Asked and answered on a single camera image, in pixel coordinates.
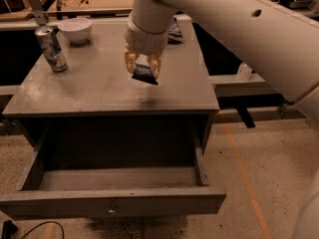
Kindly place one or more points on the white ceramic bowl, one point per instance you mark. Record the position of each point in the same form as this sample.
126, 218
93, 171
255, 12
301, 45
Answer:
76, 30

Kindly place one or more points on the dark blue rxbar wrapper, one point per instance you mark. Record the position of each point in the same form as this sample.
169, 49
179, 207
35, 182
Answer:
144, 74

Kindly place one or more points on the grey wooden cabinet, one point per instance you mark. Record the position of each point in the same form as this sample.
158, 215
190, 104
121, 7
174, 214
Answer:
95, 107

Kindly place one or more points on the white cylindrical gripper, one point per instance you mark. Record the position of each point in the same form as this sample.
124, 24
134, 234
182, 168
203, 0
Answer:
144, 41

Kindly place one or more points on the blue chip bag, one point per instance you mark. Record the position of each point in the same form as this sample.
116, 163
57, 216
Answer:
174, 33

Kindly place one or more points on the metal drawer knob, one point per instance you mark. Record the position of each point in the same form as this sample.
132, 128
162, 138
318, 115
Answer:
112, 210

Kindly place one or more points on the open grey top drawer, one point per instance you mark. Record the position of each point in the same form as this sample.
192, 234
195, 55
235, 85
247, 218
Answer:
78, 169

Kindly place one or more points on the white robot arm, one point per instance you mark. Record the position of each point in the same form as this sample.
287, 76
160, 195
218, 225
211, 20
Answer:
279, 44

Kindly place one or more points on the silver blue drink can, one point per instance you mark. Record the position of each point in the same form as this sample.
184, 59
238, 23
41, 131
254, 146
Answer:
51, 49

